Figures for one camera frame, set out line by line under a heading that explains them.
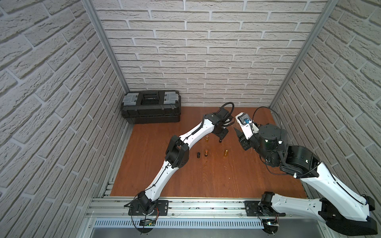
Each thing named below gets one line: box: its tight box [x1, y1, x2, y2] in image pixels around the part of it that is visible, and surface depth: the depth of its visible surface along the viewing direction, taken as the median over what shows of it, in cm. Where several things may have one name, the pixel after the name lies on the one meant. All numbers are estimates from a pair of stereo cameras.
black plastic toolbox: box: [121, 89, 182, 125], surface depth 102 cm
